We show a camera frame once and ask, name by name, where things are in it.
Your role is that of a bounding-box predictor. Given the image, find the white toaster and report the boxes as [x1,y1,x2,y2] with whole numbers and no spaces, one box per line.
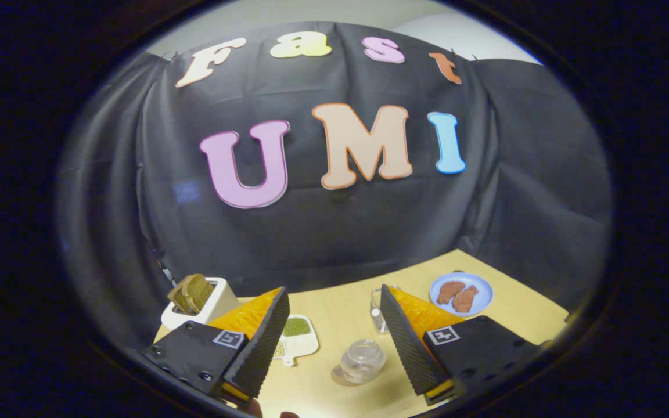
[161,277,241,330]

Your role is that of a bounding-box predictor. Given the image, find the white divided bean dish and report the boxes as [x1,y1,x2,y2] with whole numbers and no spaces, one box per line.
[272,314,319,367]

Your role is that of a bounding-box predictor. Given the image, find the brown toast slice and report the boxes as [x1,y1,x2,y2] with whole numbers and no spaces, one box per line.
[167,284,196,315]
[184,273,215,312]

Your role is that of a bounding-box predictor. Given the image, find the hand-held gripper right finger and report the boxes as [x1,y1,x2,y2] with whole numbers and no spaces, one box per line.
[380,284,544,406]

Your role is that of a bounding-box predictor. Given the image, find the clear glass bottle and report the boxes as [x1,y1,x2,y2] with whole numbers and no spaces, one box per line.
[340,339,386,384]

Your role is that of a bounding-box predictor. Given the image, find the brown meat piece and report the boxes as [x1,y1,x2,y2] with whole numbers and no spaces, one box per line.
[452,285,479,313]
[436,281,466,306]

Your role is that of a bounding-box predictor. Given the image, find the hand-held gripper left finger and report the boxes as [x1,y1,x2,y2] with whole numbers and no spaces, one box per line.
[140,286,290,405]

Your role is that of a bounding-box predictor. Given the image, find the light blue plate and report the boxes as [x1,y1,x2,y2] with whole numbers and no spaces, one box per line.
[429,272,494,317]

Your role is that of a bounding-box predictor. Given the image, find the light wooden table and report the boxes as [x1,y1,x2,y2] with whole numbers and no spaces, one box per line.
[154,250,570,418]

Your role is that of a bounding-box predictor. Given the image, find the clear ribbed glass cup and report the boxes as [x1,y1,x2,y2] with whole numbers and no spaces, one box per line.
[370,284,402,334]

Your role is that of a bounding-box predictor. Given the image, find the black backdrop cloth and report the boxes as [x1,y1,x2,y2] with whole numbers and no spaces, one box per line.
[59,22,613,349]

